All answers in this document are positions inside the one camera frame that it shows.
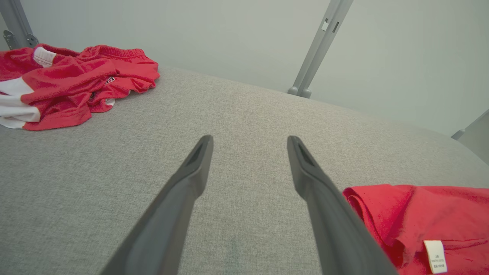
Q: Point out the frosted partition panel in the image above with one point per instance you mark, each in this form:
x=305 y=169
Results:
x=191 y=30
x=420 y=57

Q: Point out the red shorts with white stripe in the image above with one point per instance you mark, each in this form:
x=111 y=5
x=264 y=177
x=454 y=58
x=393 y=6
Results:
x=68 y=80

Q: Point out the grey metal partition post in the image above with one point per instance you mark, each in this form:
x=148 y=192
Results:
x=315 y=42
x=477 y=137
x=324 y=49

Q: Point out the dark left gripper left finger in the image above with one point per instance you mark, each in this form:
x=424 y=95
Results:
x=172 y=214

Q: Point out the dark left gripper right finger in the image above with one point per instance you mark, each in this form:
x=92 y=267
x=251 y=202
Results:
x=332 y=221

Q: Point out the red shirt with white sleeves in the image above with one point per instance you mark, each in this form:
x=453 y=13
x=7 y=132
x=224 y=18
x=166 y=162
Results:
x=439 y=214

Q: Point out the grey partition post with brackets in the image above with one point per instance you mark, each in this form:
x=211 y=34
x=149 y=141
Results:
x=17 y=23

